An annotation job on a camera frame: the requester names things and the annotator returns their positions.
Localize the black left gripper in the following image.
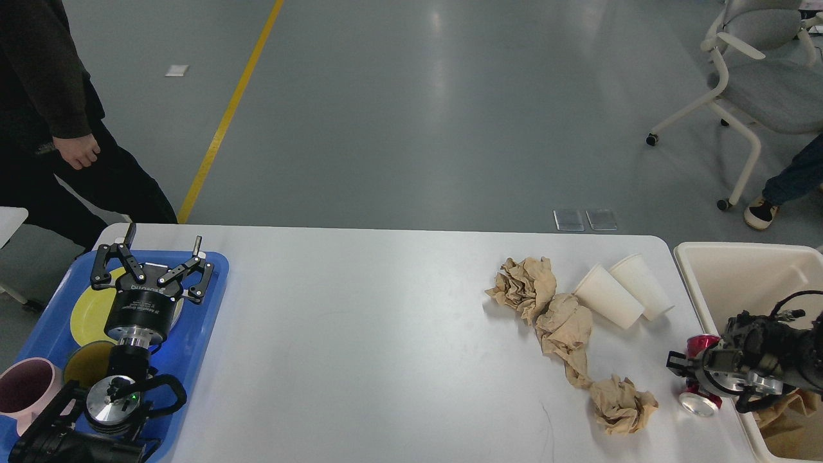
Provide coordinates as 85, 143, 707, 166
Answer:
90, 223, 214, 345

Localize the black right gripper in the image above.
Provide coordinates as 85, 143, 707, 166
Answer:
666, 348, 753, 396

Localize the crushed red soda can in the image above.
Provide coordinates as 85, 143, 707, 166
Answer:
678, 333, 722, 418

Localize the yellow plastic plate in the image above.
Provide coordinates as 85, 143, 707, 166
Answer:
70, 267, 151, 348

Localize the dark green mug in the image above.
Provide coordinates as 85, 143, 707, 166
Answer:
62, 341, 116, 389

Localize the brown paper bag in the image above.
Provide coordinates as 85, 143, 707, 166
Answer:
753, 389, 821, 429
759, 411, 822, 461

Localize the pink ribbed mug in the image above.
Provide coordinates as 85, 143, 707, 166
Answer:
1, 357, 64, 436

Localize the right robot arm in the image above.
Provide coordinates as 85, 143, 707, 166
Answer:
666, 290, 822, 413

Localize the crumpled brown paper left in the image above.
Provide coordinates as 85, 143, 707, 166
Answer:
588, 375, 659, 435

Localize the crumpled brown paper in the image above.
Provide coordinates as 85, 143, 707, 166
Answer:
536, 293, 593, 390
588, 375, 659, 435
485, 256, 557, 326

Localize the blue plastic tray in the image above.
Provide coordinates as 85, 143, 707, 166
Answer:
0, 251, 230, 463

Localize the beige plastic bin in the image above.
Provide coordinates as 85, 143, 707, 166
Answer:
674, 241, 822, 462

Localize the white cup behind gripper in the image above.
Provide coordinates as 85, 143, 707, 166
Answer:
608, 254, 675, 320

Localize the white paper cup lying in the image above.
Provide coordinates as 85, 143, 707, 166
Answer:
573, 264, 644, 329

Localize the crumpled brown paper right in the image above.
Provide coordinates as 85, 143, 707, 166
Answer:
536, 293, 593, 390

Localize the white side table corner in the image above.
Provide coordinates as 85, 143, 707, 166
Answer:
0, 207, 28, 249

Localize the right floor socket plate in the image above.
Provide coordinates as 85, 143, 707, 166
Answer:
586, 208, 619, 232

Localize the floor socket plate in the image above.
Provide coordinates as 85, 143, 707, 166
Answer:
553, 209, 586, 232
586, 208, 619, 232

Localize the crumpled brown paper top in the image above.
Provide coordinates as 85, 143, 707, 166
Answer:
485, 256, 557, 326

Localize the person in dark clothes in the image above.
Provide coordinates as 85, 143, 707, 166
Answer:
1, 1, 177, 250

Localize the left floor socket plate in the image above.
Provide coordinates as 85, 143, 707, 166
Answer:
553, 209, 586, 232

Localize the grey office chair right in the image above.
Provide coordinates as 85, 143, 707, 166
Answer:
646, 1, 822, 210

